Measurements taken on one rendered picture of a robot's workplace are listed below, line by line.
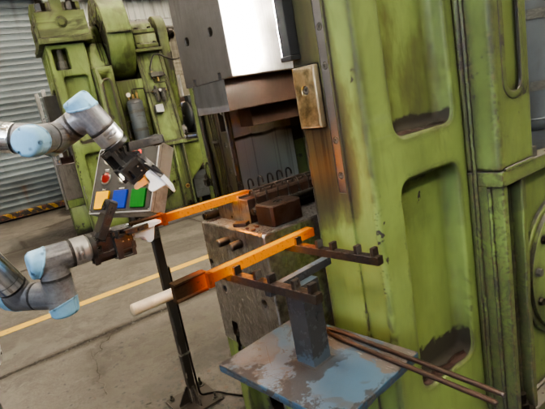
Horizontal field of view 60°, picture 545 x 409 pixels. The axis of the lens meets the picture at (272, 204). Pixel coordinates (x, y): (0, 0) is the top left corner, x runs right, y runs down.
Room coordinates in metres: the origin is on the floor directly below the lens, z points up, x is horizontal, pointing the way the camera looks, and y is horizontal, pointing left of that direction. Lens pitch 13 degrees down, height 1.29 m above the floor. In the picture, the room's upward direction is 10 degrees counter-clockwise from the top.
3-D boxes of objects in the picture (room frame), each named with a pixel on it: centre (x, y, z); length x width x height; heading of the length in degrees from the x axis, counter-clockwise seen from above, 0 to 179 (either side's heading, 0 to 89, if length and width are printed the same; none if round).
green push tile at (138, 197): (1.79, 0.50, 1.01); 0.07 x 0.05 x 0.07; 60
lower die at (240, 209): (1.65, -0.04, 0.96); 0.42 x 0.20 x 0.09; 125
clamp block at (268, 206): (1.42, -0.02, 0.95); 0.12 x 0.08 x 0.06; 125
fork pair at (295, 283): (0.96, -0.11, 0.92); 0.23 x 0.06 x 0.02; 131
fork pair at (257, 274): (1.05, -0.03, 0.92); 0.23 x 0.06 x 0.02; 131
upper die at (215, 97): (1.65, -0.04, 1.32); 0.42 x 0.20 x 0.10; 125
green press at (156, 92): (6.56, 1.66, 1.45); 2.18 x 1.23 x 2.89; 123
